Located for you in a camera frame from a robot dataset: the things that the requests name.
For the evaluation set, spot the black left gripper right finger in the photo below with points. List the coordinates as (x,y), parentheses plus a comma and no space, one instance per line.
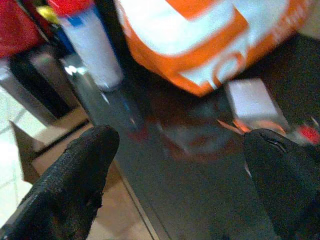
(287,175)

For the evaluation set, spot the brown cardboard box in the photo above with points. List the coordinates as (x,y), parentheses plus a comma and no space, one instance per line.
(120,212)

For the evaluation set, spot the red cloth item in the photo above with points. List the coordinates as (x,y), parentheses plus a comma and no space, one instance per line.
(15,27)

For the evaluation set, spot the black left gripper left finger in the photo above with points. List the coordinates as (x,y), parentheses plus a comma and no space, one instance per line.
(67,180)

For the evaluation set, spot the orange and white bag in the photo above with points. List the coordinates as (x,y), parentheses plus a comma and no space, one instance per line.
(200,37)

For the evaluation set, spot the small red round object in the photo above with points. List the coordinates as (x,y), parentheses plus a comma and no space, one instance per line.
(310,133)

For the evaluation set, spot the small white box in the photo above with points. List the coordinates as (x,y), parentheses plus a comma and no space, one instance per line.
(252,100)

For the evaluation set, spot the yellow small object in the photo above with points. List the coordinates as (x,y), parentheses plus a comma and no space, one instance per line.
(47,12)

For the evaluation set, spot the white cylinder with red cap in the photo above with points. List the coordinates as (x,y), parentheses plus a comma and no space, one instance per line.
(92,45)

